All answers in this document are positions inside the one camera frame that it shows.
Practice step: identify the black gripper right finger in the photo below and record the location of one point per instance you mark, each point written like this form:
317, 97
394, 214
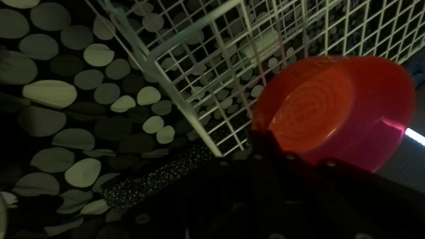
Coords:
372, 207

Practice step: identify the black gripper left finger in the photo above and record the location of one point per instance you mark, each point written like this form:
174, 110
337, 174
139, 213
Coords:
276, 199

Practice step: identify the orange plastic bowl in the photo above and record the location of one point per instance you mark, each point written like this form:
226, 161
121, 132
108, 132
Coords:
336, 101

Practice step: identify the black bedspread with grey spots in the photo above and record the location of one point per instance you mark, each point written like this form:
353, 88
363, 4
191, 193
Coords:
48, 93

